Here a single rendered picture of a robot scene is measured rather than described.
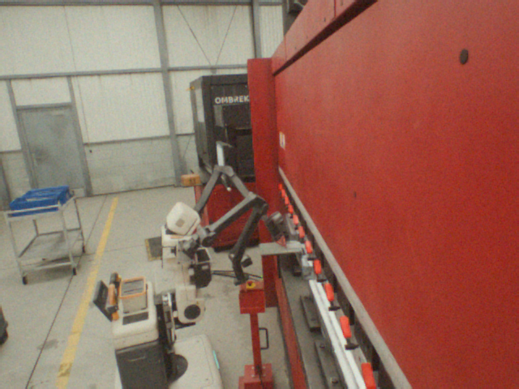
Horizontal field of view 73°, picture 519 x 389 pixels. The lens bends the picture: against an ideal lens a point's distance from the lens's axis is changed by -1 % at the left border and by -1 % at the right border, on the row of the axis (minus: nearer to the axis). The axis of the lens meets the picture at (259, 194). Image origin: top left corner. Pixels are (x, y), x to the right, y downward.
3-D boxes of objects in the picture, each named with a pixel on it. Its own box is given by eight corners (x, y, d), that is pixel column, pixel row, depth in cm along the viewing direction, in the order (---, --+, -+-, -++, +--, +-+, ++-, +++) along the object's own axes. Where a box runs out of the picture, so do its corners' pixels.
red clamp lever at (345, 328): (338, 315, 107) (345, 350, 101) (352, 314, 107) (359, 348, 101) (337, 318, 108) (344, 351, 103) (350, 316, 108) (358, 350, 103)
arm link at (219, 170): (218, 163, 249) (216, 159, 240) (235, 171, 248) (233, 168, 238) (189, 220, 244) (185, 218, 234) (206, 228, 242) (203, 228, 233)
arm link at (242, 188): (225, 173, 248) (223, 169, 238) (232, 168, 248) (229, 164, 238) (262, 222, 241) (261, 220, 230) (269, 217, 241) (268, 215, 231)
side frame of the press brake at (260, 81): (263, 294, 370) (246, 61, 312) (344, 287, 373) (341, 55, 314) (265, 308, 346) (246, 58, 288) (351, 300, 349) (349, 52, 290)
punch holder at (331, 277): (323, 291, 148) (323, 255, 144) (344, 289, 148) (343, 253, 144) (332, 312, 133) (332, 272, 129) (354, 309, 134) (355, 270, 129)
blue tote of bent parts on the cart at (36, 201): (21, 211, 448) (18, 197, 443) (63, 204, 461) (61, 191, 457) (11, 219, 414) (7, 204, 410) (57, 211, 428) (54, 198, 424)
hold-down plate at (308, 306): (300, 298, 198) (299, 294, 198) (309, 297, 199) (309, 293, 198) (310, 332, 169) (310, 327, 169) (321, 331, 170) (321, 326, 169)
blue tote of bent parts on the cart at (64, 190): (32, 202, 487) (29, 190, 482) (71, 197, 501) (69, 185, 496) (24, 209, 454) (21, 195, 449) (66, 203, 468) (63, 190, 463)
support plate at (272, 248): (259, 245, 247) (259, 243, 247) (296, 241, 248) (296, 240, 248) (260, 255, 230) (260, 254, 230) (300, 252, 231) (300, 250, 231)
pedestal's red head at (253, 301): (241, 297, 244) (239, 274, 240) (264, 296, 244) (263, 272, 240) (240, 314, 225) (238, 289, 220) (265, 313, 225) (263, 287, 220)
